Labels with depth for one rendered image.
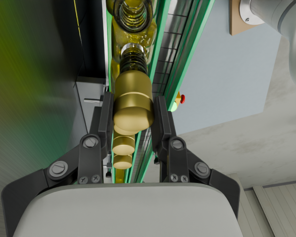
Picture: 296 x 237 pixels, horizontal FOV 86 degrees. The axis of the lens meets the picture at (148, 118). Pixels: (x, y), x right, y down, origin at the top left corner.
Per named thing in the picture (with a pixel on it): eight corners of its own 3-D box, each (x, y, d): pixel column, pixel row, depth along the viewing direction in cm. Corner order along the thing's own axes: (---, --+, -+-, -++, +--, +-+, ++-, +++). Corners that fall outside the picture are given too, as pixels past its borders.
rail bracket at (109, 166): (99, 149, 81) (96, 175, 72) (113, 149, 82) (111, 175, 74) (100, 153, 84) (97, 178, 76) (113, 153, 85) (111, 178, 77)
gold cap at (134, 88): (114, 67, 14) (111, 103, 11) (154, 71, 14) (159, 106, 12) (114, 97, 17) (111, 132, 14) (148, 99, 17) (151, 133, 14)
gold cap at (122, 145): (112, 120, 25) (110, 144, 22) (135, 120, 25) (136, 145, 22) (114, 132, 27) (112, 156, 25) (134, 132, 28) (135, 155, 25)
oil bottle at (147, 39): (119, -20, 30) (108, 26, 16) (148, -15, 31) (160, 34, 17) (118, 13, 34) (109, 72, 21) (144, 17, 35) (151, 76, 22)
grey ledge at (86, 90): (81, 63, 53) (74, 85, 46) (108, 66, 55) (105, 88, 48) (100, 170, 126) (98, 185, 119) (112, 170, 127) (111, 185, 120)
